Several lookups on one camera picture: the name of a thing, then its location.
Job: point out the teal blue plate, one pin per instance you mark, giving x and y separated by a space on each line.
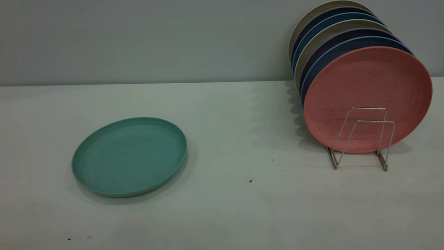
329 22

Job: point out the dark purple plate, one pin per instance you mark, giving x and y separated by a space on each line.
333 13
329 43

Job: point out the green plate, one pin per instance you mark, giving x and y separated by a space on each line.
131 156

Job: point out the pink plate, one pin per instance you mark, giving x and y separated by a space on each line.
364 86

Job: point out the beige plate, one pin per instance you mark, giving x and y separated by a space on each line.
319 38
312 12

